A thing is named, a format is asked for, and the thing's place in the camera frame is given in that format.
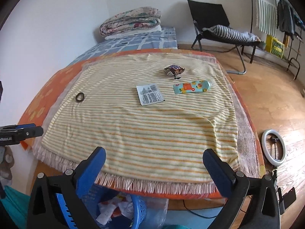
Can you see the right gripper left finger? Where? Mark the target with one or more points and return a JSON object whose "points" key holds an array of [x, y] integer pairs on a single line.
{"points": [[55, 201]]}

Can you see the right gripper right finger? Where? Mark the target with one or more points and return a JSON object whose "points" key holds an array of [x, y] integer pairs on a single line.
{"points": [[263, 209]]}

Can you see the white plastic bag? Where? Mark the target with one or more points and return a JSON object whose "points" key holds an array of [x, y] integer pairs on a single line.
{"points": [[124, 202]]}

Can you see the brown snickers wrapper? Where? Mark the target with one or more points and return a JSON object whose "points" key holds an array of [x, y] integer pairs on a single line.
{"points": [[174, 70]]}

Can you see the red medicine box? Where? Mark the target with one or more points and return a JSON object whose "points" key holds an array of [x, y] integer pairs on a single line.
{"points": [[116, 213]]}

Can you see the orange floral bedsheet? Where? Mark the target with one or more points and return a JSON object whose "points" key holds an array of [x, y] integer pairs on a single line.
{"points": [[47, 85]]}

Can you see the blue plastic basket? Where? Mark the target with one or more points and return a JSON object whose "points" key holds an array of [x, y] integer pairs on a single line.
{"points": [[98, 194]]}

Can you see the striped yellow towel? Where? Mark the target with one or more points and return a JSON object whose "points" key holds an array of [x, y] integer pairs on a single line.
{"points": [[158, 142]]}

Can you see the light blue snack wrapper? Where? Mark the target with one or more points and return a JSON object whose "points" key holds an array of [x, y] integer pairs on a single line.
{"points": [[192, 87]]}

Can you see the white printed label sachet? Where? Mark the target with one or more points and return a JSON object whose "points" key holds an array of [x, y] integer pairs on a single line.
{"points": [[149, 94]]}

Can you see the black clothes rack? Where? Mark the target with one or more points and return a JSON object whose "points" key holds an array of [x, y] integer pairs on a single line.
{"points": [[292, 47]]}

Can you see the yellow crate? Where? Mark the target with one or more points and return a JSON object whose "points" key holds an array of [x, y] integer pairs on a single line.
{"points": [[274, 46]]}

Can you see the folded floral quilt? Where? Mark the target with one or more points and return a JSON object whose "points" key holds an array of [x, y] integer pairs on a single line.
{"points": [[135, 19]]}

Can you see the striped cushion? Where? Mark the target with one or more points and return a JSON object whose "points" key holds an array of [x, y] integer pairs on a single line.
{"points": [[227, 33]]}

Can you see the blue checked bedsheet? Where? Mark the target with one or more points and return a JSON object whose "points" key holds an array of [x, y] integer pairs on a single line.
{"points": [[164, 39]]}

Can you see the dark hanging jacket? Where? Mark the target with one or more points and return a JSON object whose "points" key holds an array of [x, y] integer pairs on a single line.
{"points": [[286, 21]]}

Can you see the striped hanging towel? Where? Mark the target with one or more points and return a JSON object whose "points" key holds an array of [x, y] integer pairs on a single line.
{"points": [[266, 16]]}

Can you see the black folding chair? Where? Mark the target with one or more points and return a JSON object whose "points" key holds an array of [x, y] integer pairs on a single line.
{"points": [[211, 23]]}

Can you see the white ring light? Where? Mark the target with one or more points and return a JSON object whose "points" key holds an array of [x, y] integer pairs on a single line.
{"points": [[274, 150]]}

